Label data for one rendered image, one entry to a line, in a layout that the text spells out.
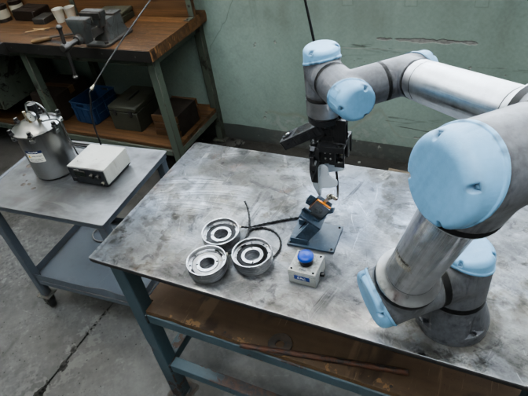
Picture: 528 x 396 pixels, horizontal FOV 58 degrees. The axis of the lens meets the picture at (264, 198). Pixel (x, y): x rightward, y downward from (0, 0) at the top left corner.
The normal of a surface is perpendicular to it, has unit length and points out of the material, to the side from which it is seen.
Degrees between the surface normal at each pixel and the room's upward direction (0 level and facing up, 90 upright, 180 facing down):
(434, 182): 83
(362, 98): 90
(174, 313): 0
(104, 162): 0
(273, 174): 0
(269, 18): 90
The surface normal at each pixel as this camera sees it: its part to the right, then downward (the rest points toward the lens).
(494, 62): -0.41, 0.62
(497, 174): 0.14, 0.04
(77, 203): -0.13, -0.76
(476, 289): 0.31, 0.58
